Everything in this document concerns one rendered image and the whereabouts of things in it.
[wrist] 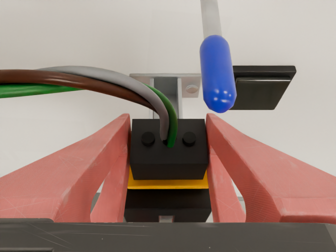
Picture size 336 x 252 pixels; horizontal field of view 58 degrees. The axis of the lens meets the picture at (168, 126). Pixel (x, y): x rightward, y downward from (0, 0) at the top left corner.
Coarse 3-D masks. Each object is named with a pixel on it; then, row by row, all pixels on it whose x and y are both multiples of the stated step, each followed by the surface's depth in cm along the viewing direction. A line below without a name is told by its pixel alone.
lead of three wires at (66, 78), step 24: (0, 72) 7; (24, 72) 7; (48, 72) 7; (72, 72) 7; (96, 72) 8; (0, 96) 7; (120, 96) 8; (144, 96) 9; (168, 120) 10; (168, 144) 12
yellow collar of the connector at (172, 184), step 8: (128, 184) 13; (136, 184) 13; (144, 184) 13; (152, 184) 13; (160, 184) 13; (168, 184) 13; (176, 184) 13; (184, 184) 13; (192, 184) 13; (200, 184) 13
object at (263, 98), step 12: (240, 72) 18; (252, 72) 18; (264, 72) 18; (276, 72) 18; (288, 72) 18; (240, 84) 19; (252, 84) 19; (264, 84) 19; (276, 84) 19; (288, 84) 19; (240, 96) 20; (252, 96) 20; (264, 96) 20; (276, 96) 20; (240, 108) 21; (252, 108) 21; (264, 108) 21
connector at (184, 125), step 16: (144, 128) 12; (192, 128) 12; (144, 144) 12; (160, 144) 12; (176, 144) 12; (192, 144) 12; (144, 160) 12; (160, 160) 12; (176, 160) 12; (192, 160) 12; (144, 176) 13; (160, 176) 13; (176, 176) 13; (192, 176) 13
